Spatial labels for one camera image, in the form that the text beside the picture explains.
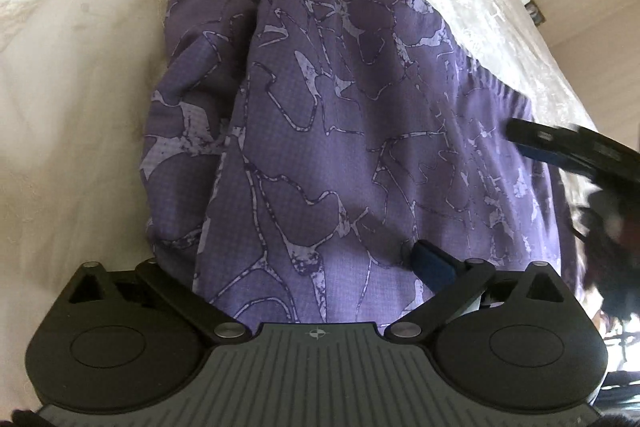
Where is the purple patterned hooded jacket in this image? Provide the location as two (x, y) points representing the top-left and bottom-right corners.
(140, 0), (578, 328)

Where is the gloved right hand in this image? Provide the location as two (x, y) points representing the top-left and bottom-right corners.
(574, 190), (639, 322)

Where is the white floral bedspread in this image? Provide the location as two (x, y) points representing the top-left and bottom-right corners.
(1, 0), (591, 415)

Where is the dark picture frame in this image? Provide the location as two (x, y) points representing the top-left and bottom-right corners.
(525, 1), (546, 27)

